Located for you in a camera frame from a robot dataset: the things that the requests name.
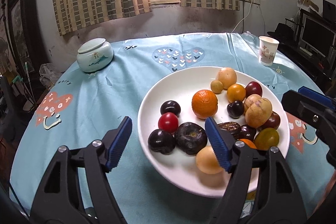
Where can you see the large beige round fruit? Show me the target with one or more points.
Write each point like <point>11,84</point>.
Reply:
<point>258,113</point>

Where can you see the light blue printed tablecloth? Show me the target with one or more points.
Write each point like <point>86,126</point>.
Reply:
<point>105,98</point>

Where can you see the small yellow round fruit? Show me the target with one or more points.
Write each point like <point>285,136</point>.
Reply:
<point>216,86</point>

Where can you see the pale orange round fruit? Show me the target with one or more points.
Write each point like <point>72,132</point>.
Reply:
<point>207,159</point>

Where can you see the large red plum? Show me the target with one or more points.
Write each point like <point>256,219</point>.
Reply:
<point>274,120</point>

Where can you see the clear plastic bag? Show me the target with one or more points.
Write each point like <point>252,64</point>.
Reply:
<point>48,75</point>

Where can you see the dark computer desk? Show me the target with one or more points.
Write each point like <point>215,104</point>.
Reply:
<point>304,64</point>

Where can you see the dark framed picture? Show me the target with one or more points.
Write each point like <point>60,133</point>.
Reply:
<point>23,22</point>

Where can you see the striped beige fruit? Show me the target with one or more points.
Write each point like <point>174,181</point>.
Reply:
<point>250,99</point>

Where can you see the red cherry tomato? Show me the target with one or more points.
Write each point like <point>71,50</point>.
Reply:
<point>168,122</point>

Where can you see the orange mandarin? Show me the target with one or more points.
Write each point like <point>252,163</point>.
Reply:
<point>204,104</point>
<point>248,143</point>

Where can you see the dark purple plum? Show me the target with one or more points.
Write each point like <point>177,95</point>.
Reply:
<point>246,132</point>
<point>161,141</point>
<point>170,108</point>
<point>235,109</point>

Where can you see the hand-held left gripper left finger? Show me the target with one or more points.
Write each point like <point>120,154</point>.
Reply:
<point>119,142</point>

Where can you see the dark brown round fruit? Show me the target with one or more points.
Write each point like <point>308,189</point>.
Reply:
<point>229,128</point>

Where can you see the pale green ceramic jar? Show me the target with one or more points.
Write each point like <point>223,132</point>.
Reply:
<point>94,56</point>

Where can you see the dark red plum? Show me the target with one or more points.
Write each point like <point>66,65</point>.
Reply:
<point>253,88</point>

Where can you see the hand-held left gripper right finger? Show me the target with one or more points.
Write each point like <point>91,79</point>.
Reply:
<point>219,145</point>

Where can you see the yellow-green tomato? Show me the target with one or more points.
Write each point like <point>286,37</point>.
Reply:
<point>266,138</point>

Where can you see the black hat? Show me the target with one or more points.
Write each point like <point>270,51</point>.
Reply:
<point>282,32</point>

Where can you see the white oval plate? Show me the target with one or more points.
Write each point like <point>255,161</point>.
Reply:
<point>189,82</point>

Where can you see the dark purple mangosteen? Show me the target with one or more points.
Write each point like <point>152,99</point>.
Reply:
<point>190,137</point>

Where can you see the black speaker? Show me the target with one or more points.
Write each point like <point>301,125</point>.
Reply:
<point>329,10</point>

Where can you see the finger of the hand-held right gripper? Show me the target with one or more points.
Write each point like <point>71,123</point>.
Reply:
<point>315,95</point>
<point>302,106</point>

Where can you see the white paper cup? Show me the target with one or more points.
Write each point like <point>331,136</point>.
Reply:
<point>267,52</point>

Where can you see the orange-yellow tomato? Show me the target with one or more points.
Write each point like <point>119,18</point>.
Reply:
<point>236,93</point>

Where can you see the computer monitor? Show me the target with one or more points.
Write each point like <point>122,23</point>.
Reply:
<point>319,35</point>

